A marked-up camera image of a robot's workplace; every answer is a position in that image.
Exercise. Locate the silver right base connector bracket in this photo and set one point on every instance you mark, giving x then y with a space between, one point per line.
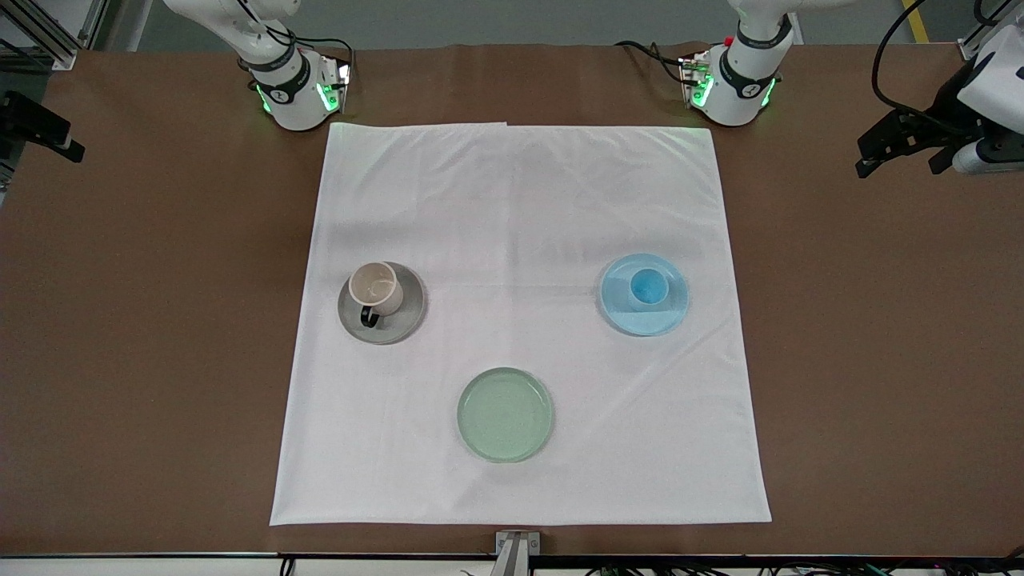
340 84

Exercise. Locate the blue plate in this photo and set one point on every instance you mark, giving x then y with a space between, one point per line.
648 320

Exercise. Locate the blue cup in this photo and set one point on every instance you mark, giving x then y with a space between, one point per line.
648 290

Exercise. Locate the silver base connector bracket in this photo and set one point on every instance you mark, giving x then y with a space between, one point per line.
340 84
692 80

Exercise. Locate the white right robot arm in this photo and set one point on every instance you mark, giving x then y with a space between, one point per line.
292 96

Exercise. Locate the grey metal table bracket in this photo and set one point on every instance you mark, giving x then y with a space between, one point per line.
517 552

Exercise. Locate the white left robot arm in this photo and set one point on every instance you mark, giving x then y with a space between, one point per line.
740 92

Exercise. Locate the gray plate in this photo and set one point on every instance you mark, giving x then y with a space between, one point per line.
396 328

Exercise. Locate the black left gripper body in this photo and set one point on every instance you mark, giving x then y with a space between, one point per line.
944 108

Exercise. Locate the aluminium frame post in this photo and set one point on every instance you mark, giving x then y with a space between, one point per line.
48 36

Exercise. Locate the silver left base connector bracket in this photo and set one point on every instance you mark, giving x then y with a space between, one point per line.
692 80

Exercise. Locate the green plate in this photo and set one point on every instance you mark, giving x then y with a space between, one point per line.
506 415

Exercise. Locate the white cloth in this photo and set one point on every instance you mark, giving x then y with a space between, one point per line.
520 200

